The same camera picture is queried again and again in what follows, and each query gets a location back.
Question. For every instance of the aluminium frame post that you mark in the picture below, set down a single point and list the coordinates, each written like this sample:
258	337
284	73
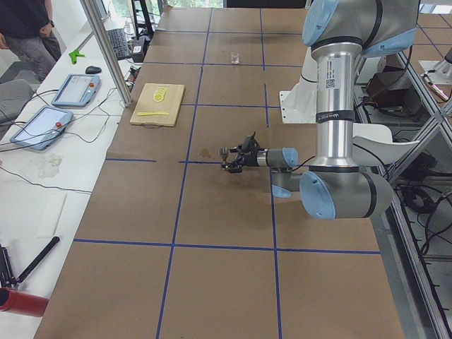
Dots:
98	28

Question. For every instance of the bamboo cutting board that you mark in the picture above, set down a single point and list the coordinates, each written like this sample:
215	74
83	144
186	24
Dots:
171	104

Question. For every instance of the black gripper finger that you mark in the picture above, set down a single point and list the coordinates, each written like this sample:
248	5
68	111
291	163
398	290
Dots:
234	166
236	151

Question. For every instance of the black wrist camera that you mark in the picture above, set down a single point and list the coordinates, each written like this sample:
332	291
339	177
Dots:
249	143

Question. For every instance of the blue teach pendant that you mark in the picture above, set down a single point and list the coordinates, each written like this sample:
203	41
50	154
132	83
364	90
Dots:
43	128
77	90

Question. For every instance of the person in dark clothes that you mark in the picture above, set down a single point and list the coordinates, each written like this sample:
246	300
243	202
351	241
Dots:
27	31

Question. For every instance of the clear glass cup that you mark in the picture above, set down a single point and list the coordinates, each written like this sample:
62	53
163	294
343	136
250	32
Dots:
235	57

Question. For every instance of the blue teach pendant near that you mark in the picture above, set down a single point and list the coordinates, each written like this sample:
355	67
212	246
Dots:
43	128

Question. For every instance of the blue teach pendant far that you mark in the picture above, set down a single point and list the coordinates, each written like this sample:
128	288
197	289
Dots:
77	90

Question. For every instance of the green plastic clamp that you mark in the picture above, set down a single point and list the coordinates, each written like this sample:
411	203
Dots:
74	55

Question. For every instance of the black handled tool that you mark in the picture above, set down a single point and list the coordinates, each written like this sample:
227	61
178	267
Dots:
35	262

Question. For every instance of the white plastic chair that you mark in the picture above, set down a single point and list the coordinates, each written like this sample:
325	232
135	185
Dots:
377	139

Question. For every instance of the black computer mouse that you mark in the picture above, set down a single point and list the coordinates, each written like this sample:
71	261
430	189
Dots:
91	70

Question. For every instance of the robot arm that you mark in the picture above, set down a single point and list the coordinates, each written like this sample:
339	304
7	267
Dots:
337	32

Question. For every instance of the red cylinder bottle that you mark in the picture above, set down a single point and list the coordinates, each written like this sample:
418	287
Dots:
22	303

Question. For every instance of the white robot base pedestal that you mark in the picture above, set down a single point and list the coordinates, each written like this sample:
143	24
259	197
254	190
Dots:
298	106

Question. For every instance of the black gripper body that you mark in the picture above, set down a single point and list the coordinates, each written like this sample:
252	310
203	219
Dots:
250	159

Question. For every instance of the yellow plastic knife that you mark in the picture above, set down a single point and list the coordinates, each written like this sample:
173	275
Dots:
155	113

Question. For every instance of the black keyboard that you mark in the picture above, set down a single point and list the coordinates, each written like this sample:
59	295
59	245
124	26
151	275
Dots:
118	41

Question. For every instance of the steel double jigger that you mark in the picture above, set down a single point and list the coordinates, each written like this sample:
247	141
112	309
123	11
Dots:
224	153

